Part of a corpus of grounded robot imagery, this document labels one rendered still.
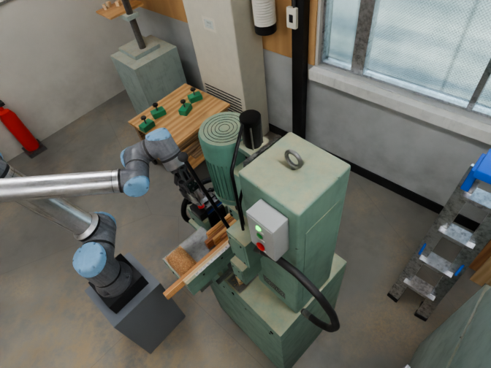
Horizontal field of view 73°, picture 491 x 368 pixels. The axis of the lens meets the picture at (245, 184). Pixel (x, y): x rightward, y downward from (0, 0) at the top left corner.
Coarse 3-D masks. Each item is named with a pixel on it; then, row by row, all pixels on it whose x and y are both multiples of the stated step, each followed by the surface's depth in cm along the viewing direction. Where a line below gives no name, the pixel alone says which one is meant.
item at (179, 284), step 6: (216, 246) 143; (210, 252) 142; (204, 258) 140; (198, 264) 138; (192, 270) 137; (180, 282) 134; (168, 288) 133; (174, 288) 133; (180, 288) 137; (168, 294) 132; (174, 294) 135
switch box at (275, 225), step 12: (264, 204) 88; (252, 216) 86; (264, 216) 85; (276, 216) 85; (252, 228) 90; (264, 228) 84; (276, 228) 83; (288, 228) 87; (252, 240) 97; (264, 240) 89; (276, 240) 86; (288, 240) 92; (264, 252) 95; (276, 252) 90
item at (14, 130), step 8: (0, 104) 303; (0, 112) 307; (8, 112) 309; (8, 120) 311; (16, 120) 316; (8, 128) 317; (16, 128) 318; (24, 128) 325; (16, 136) 324; (24, 136) 327; (32, 136) 336; (24, 144) 332; (32, 144) 336; (40, 144) 347; (32, 152) 340; (40, 152) 344
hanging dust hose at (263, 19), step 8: (256, 0) 212; (264, 0) 212; (272, 0) 215; (256, 8) 216; (264, 8) 215; (272, 8) 216; (256, 16) 220; (264, 16) 218; (272, 16) 220; (256, 24) 226; (264, 24) 222; (272, 24) 223; (256, 32) 230; (264, 32) 226; (272, 32) 227
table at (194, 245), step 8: (192, 224) 160; (200, 232) 153; (184, 240) 152; (192, 240) 151; (200, 240) 150; (184, 248) 149; (192, 248) 148; (200, 248) 148; (192, 256) 146; (200, 256) 145; (232, 256) 147; (168, 264) 144; (224, 264) 146; (176, 272) 142; (216, 272) 144; (208, 280) 143; (192, 288) 136; (200, 288) 141
